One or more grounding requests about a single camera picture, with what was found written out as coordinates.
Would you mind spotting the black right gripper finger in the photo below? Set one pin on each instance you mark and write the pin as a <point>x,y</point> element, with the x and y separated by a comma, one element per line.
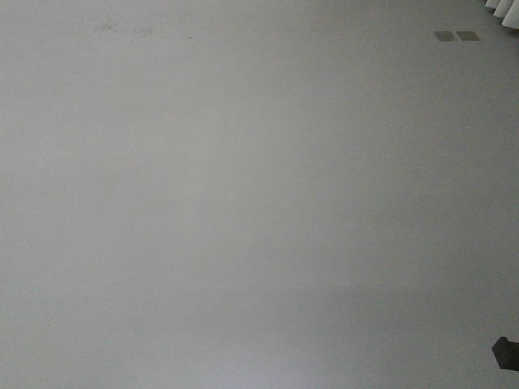
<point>506,353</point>

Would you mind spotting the white curtain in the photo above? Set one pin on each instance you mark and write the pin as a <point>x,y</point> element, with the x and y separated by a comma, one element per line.
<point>505,10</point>

